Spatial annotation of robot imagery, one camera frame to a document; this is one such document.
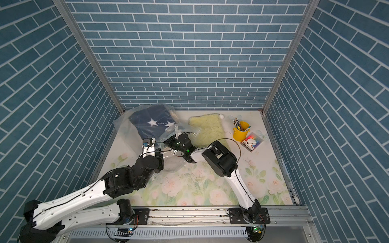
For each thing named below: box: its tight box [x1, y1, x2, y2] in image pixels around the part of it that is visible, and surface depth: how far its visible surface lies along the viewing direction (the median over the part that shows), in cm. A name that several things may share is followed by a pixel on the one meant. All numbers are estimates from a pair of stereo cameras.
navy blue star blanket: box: [129, 104, 177, 140], surface depth 101 cm
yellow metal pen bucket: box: [232, 120, 251, 142], surface depth 101 cm
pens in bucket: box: [231, 117, 247, 132], surface depth 95 cm
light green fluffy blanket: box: [188, 113, 230, 151], surface depth 110 cm
